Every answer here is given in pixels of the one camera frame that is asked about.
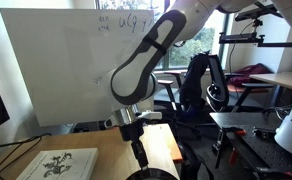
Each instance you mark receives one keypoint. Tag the large white whiteboard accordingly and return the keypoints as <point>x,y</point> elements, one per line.
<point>59,66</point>

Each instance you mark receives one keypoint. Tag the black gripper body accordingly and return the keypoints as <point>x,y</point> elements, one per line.
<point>131,130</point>

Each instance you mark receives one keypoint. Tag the dark rimmed round bowl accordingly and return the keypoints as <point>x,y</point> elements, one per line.
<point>152,174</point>

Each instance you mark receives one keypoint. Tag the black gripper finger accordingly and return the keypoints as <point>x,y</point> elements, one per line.
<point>142,154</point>
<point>135,149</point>

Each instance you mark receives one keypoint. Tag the dark jacket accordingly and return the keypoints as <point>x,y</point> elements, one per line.
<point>194,80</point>

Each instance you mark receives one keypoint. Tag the light wooden desk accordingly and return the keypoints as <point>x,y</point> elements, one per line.
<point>279,79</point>

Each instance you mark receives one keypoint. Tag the black chair with armrests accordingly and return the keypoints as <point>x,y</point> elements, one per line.
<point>169,86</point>

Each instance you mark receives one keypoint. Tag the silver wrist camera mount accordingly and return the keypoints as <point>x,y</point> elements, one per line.
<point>127,116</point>

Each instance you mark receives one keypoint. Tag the black perforated robot table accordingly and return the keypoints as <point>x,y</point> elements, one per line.
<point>252,140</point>

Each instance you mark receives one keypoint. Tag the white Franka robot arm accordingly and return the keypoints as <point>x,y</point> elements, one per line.
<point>142,70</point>

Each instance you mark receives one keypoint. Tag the red bag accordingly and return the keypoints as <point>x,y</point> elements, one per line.
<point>251,71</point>

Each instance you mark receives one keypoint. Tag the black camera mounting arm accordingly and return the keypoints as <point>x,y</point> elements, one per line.
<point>249,38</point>

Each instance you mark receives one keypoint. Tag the white book with black print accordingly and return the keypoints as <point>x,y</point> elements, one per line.
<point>59,165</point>

